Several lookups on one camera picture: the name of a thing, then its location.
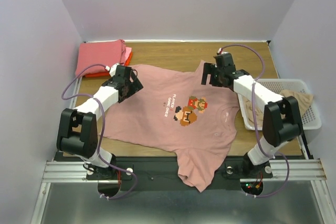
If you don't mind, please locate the dusty pink printed t-shirt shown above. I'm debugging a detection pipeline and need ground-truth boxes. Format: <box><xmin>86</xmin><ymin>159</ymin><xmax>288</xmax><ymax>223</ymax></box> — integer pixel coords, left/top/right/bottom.
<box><xmin>103</xmin><ymin>65</ymin><xmax>239</xmax><ymax>191</ymax></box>

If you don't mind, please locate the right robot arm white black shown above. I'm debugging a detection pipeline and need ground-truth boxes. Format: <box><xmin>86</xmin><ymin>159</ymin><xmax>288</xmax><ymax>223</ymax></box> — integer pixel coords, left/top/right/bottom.
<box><xmin>201</xmin><ymin>52</ymin><xmax>303</xmax><ymax>177</ymax></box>

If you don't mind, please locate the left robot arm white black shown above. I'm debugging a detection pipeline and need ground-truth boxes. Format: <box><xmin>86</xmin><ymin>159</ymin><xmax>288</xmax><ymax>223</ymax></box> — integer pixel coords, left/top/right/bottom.
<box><xmin>57</xmin><ymin>63</ymin><xmax>143</xmax><ymax>179</ymax></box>

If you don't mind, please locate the folded orange red t-shirt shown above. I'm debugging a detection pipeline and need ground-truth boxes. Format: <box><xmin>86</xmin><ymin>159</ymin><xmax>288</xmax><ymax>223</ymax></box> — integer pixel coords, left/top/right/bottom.
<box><xmin>84</xmin><ymin>52</ymin><xmax>133</xmax><ymax>78</ymax></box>

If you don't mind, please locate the folded light pink t-shirt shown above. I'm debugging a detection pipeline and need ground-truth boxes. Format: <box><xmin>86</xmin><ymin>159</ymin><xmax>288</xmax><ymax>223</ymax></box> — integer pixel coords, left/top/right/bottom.
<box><xmin>120</xmin><ymin>47</ymin><xmax>133</xmax><ymax>66</ymax></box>

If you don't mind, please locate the folded coral pink t-shirt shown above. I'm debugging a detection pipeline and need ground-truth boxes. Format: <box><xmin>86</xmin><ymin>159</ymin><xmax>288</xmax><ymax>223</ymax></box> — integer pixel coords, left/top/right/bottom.
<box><xmin>75</xmin><ymin>39</ymin><xmax>126</xmax><ymax>75</ymax></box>

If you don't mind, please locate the beige crumpled t-shirt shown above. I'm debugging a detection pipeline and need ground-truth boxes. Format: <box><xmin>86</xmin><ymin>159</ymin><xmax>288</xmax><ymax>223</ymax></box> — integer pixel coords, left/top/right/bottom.
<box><xmin>242</xmin><ymin>89</ymin><xmax>313</xmax><ymax>131</ymax></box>

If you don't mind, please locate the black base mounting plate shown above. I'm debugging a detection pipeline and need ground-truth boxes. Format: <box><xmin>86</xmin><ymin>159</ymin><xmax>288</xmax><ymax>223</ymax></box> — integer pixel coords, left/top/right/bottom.
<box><xmin>83</xmin><ymin>156</ymin><xmax>273</xmax><ymax>193</ymax></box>

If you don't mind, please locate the white plastic laundry basket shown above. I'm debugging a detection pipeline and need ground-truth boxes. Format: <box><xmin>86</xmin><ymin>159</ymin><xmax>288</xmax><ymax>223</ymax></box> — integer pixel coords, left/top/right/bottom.
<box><xmin>238</xmin><ymin>79</ymin><xmax>321</xmax><ymax>130</ymax></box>

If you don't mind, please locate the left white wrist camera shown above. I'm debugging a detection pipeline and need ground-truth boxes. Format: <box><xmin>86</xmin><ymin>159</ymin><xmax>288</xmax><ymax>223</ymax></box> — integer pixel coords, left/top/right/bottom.
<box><xmin>105</xmin><ymin>63</ymin><xmax>120</xmax><ymax>77</ymax></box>

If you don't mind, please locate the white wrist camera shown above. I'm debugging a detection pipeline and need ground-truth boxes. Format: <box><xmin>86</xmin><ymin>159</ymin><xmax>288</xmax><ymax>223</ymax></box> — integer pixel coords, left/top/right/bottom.
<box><xmin>216</xmin><ymin>48</ymin><xmax>228</xmax><ymax>56</ymax></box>
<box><xmin>105</xmin><ymin>63</ymin><xmax>120</xmax><ymax>77</ymax></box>

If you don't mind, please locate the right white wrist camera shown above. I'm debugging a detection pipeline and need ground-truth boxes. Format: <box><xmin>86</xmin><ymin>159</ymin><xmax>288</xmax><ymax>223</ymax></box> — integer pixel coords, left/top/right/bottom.
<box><xmin>216</xmin><ymin>48</ymin><xmax>228</xmax><ymax>56</ymax></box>

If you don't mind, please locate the aluminium frame rail left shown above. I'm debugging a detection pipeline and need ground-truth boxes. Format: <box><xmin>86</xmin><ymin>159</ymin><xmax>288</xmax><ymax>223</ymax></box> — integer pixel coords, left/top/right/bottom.
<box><xmin>56</xmin><ymin>77</ymin><xmax>82</xmax><ymax>153</ymax></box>

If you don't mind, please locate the aluminium frame rail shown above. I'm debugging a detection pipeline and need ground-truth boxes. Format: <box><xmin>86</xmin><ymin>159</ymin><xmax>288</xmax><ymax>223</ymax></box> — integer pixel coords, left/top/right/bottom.
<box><xmin>56</xmin><ymin>77</ymin><xmax>82</xmax><ymax>153</ymax></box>
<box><xmin>42</xmin><ymin>162</ymin><xmax>87</xmax><ymax>183</ymax></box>

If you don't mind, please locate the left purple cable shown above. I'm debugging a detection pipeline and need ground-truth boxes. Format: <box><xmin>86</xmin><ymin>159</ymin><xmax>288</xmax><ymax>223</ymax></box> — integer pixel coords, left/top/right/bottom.
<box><xmin>61</xmin><ymin>63</ymin><xmax>139</xmax><ymax>200</ymax></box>

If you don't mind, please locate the aluminium frame rail front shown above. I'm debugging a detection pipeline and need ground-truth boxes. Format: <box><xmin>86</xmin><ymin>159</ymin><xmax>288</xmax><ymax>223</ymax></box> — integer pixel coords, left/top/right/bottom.
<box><xmin>42</xmin><ymin>162</ymin><xmax>87</xmax><ymax>183</ymax></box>

